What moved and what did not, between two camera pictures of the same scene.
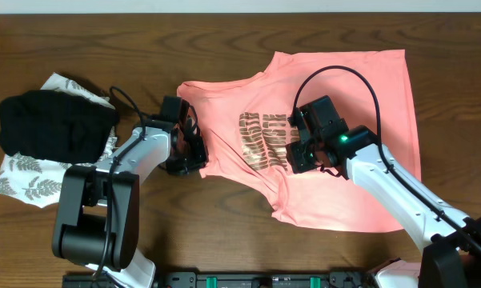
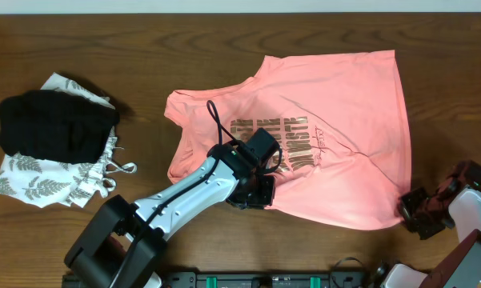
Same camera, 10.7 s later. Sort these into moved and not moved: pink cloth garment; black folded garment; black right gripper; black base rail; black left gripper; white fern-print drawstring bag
Moved: pink cloth garment; black left gripper; black right gripper
Not moved: black base rail; white fern-print drawstring bag; black folded garment
